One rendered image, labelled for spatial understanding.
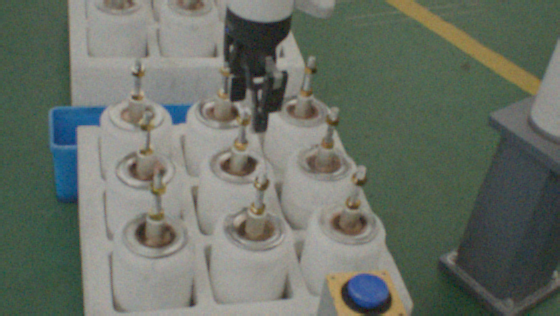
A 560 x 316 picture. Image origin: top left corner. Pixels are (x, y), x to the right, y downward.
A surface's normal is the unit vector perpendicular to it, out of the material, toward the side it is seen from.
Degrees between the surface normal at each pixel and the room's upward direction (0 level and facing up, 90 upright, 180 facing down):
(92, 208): 0
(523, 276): 90
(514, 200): 90
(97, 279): 0
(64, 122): 88
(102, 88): 90
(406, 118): 0
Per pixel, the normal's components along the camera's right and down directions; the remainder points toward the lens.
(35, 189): 0.13, -0.78
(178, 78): 0.20, 0.63
